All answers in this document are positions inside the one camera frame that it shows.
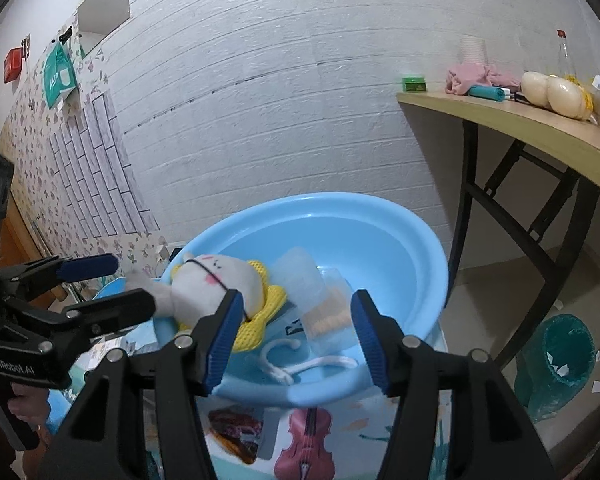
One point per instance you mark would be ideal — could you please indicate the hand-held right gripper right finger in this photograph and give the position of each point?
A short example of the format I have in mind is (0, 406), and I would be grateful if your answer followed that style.
(367, 342)

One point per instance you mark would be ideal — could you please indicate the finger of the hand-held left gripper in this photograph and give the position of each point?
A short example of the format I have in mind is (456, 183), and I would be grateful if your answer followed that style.
(87, 267)
(120, 306)

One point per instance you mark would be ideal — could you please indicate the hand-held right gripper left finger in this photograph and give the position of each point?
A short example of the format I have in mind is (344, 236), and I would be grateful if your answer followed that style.
(225, 342)

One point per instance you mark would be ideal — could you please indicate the white and yellow plush toy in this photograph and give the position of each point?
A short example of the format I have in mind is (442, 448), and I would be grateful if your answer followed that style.
(215, 280)

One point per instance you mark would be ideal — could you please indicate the dark red snack packet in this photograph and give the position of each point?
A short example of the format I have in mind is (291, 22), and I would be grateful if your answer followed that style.
(235, 430)

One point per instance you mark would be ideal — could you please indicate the light blue plastic basin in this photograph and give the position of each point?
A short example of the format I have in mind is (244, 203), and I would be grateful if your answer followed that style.
(370, 240)

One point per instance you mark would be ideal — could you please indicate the person's left hand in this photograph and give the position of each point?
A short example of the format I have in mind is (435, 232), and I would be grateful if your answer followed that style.
(30, 405)

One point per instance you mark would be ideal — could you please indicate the pale flat packet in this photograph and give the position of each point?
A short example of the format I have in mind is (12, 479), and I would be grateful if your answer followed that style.
(105, 346)

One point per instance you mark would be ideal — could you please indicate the wooden door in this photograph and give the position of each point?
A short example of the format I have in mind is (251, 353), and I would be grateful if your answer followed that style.
(22, 245)

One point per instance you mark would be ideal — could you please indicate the clear bag with brown item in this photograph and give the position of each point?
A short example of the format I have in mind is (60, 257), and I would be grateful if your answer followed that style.
(305, 285)

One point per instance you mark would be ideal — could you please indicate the printed tablecloth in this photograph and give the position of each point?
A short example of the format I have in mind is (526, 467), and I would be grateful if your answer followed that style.
(350, 430)

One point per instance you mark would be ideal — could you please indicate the green trash bin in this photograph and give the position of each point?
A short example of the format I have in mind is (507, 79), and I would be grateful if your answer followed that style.
(535, 385)

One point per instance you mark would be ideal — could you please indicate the teal hanging bag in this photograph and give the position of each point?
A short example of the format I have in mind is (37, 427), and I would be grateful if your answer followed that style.
(59, 75)

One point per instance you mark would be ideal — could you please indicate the small green box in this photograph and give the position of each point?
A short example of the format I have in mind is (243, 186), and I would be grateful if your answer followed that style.
(413, 85)

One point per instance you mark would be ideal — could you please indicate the wooden folding desk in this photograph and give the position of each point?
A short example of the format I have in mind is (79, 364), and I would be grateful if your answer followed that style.
(530, 125)

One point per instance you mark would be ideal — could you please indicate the teal tube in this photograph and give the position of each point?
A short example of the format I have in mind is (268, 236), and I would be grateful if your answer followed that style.
(485, 93)

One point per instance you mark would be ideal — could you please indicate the pink cloth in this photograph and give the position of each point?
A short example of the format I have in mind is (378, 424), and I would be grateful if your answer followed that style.
(480, 77)

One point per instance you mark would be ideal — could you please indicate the small black object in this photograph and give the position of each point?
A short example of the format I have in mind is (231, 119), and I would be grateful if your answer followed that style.
(519, 96)

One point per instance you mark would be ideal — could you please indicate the cream round object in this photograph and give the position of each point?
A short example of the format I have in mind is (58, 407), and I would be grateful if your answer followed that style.
(567, 99)
(535, 89)

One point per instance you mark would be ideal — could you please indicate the stack of paper cups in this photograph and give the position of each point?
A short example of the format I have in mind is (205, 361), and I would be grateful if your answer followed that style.
(473, 50)

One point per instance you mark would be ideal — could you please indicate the yellow net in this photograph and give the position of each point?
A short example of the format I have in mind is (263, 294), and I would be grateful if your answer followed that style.
(587, 95)

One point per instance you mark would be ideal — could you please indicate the glass bottle with red cap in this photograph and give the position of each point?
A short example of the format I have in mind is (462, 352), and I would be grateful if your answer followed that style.
(566, 60)

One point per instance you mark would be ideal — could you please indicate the red wall box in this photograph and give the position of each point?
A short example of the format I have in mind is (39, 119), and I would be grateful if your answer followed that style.
(13, 64)

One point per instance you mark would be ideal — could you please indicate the black wall fixture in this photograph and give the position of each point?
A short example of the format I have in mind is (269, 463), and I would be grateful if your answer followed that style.
(26, 45)

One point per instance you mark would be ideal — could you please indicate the black wall hook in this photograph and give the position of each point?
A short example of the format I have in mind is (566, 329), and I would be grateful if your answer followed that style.
(66, 34)

